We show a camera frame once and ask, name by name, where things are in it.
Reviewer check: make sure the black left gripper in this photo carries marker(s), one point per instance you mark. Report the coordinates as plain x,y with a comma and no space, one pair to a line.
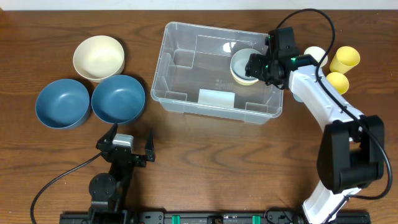
130,157

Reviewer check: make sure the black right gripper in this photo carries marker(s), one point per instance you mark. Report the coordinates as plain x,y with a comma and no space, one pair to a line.
257,66

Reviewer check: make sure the yellow small bowl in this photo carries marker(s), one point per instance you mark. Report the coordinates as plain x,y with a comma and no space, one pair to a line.
250,82

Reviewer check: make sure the grey-blue small bowl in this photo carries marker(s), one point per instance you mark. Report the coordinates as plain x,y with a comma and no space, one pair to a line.
240,60

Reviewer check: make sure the white small bowl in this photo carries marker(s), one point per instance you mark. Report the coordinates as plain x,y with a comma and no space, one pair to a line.
234,74

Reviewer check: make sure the light blue cup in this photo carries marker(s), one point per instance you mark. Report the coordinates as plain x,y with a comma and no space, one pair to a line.
297,98

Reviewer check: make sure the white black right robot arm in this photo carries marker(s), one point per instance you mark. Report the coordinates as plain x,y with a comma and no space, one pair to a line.
351,154

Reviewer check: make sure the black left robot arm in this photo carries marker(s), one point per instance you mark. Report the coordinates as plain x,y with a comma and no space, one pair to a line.
108,190

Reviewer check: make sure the dark blue bowl right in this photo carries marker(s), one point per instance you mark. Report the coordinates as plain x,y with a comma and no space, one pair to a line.
119,99

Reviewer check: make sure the dark blue bowl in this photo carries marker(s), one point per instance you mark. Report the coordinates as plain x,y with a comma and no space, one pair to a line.
119,99
63,104

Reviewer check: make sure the cream cup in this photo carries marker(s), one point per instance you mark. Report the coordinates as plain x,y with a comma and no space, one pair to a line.
317,53

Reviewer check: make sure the yellow cup near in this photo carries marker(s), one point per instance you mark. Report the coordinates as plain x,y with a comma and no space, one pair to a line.
339,81

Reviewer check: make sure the yellow cup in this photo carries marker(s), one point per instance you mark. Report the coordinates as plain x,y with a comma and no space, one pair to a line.
345,59
339,81

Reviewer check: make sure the clear plastic storage bin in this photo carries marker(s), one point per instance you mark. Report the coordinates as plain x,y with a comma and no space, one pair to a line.
194,74

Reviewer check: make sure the yellow cup far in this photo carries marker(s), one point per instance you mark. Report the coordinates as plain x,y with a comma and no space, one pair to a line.
345,59

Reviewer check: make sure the dark blue bowl left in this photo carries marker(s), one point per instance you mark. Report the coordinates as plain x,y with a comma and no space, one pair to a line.
63,104

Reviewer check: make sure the cream large bowl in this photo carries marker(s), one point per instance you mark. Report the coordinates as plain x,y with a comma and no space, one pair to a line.
98,58

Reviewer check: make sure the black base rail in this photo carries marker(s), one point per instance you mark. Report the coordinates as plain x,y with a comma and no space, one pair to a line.
272,216

